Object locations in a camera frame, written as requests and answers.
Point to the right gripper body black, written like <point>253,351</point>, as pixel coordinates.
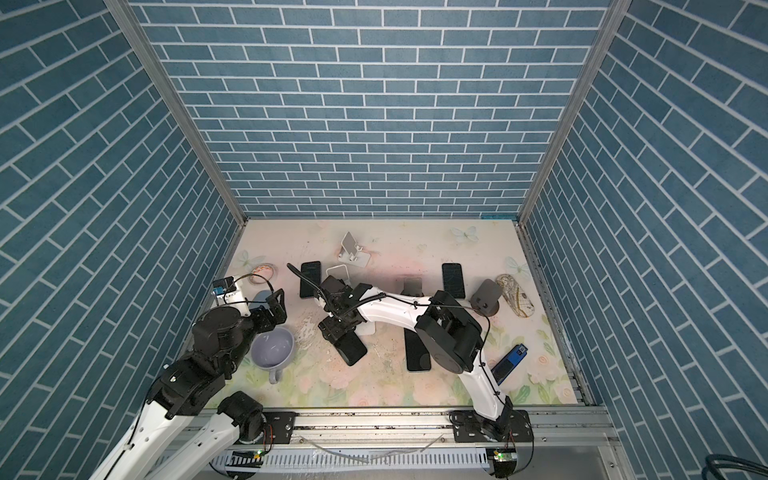
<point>333,326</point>

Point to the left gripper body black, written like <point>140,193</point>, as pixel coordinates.
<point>260,322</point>

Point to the white phone stand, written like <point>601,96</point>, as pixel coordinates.
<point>365,329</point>
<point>352,253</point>
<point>339,272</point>

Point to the black phone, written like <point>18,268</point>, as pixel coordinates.
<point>418,358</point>
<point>350,348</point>
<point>313,269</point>
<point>453,280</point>

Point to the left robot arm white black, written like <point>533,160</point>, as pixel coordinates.
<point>222,338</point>

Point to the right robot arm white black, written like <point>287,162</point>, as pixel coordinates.
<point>450,334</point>

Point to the black round stand rear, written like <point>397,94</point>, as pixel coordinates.
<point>412,287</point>

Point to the lavender mug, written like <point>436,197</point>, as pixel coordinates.
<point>273,351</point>

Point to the tape roll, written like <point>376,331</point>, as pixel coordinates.
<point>262,273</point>

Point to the blue stapler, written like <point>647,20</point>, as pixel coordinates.
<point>504,367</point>

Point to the patterned shell stone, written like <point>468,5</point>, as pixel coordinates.
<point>515,296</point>

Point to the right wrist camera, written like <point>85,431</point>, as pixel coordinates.
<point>309,284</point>

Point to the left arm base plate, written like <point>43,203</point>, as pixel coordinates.
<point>276,428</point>

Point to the aluminium rail at front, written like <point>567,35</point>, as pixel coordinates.
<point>569,443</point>

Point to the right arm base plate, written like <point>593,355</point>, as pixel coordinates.
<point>465,425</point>

